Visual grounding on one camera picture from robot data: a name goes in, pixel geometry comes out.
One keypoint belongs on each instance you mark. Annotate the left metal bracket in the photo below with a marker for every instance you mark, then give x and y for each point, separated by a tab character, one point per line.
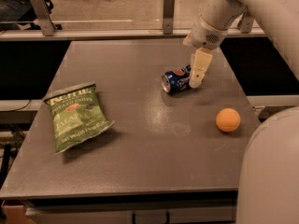
43	15

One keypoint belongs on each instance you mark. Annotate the seated person in background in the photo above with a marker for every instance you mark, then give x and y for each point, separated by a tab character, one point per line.
16	12

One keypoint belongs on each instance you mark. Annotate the green potato chips bag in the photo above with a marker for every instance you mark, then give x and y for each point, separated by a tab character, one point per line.
76	115

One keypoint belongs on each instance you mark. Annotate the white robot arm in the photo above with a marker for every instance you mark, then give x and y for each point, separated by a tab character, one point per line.
268	190

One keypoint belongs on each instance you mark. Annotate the right metal bracket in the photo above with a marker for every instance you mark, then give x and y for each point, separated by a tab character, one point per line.
245	23

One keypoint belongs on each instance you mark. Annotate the blue pepsi can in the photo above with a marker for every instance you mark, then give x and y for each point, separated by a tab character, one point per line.
176	80

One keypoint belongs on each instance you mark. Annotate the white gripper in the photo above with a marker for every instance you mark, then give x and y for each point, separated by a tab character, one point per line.
206	35

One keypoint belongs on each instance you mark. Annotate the middle metal bracket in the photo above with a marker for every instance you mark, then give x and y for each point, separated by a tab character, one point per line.
168	16

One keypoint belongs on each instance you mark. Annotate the metal bracket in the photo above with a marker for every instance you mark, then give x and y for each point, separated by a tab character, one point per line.
168	16
245	23
43	15

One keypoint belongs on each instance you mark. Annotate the orange ball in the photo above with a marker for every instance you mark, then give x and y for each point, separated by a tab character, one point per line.
228	120

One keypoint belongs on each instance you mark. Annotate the grey table frame drawer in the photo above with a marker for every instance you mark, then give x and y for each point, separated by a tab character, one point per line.
204	207

